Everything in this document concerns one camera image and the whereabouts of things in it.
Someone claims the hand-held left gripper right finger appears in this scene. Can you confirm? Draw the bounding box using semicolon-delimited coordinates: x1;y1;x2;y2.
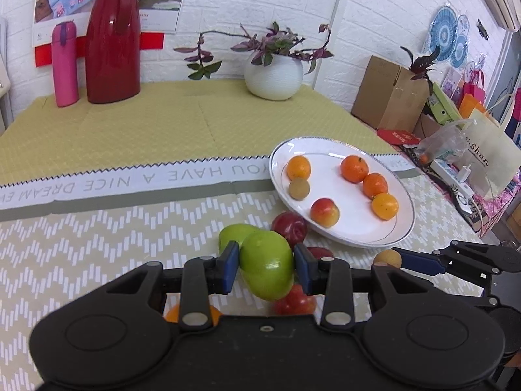
294;243;438;328

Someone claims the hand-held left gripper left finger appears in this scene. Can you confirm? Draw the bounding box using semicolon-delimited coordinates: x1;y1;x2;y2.
104;241;240;331

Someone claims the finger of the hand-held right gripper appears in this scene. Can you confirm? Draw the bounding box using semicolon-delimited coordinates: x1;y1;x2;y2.
442;271;502;307
393;240;521;275

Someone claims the red yellow apple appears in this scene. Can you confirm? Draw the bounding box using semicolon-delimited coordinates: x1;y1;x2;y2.
310;198;340;229
272;284;317;315

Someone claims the brown longan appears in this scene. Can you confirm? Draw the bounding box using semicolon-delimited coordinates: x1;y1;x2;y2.
373;249;403;268
288;178;311;201

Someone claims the green apple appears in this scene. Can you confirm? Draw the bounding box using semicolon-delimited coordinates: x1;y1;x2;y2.
218;224;261;255
239;231;295;301

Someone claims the small orange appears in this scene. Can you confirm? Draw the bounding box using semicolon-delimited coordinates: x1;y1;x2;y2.
362;173;389;200
371;193;400;221
286;155;312;181
340;155;369;184

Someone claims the large orange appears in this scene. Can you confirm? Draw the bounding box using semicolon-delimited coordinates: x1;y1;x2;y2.
163;303;224;324

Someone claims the white plate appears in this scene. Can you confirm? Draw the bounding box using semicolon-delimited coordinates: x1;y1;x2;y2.
269;136;416;248

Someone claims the pink tinsel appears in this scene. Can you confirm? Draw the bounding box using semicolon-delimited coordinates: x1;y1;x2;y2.
476;179;521;223

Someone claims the white power strip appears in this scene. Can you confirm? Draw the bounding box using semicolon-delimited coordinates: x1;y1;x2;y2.
429;158;479;212

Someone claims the beige paper bag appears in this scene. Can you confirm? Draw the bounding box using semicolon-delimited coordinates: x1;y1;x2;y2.
458;108;521;202

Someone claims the clear plastic bag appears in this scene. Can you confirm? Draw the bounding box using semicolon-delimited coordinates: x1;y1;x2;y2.
415;120;477;161

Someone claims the red envelope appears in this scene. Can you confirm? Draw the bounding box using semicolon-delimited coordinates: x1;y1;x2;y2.
376;128;422;146

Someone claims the small cardboard box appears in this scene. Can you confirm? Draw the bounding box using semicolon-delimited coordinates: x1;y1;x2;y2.
413;112;442;137

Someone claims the chevron patterned tablecloth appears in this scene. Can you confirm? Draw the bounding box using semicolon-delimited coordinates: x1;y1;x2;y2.
0;152;493;375

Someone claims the green box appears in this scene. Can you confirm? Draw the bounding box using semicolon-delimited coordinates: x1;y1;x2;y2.
429;83;465;125

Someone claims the olive green tablecloth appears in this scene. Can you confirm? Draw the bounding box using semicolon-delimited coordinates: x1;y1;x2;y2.
0;79;401;188

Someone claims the orange gift bag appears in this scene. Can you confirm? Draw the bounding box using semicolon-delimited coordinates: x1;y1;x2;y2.
459;94;489;121

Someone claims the large cardboard box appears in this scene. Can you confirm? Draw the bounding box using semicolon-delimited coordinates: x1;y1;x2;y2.
351;56;432;131

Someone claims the pink gift bag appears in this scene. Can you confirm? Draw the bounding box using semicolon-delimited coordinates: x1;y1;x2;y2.
464;69;487;102

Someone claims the potted plant in white pot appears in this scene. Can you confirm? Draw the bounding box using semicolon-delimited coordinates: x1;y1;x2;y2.
174;21;335;101

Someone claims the dark purple plant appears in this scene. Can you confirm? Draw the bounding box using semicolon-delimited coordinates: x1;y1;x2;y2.
401;45;442;109

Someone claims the medium blue decorative plate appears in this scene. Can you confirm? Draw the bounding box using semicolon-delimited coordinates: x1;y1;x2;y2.
450;34;469;68

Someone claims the large blue decorative plate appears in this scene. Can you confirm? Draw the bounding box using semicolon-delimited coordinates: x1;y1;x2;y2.
426;4;458;55

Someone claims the red thermos jug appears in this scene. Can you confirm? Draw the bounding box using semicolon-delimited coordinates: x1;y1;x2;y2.
84;0;142;104

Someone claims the red paper strip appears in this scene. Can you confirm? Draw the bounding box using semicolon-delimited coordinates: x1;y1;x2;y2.
35;32;167;67

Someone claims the pink bottle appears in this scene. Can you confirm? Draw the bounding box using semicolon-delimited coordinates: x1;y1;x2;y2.
51;21;80;108

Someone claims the white wall conduit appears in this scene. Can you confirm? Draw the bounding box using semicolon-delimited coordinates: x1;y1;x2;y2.
313;0;350;88

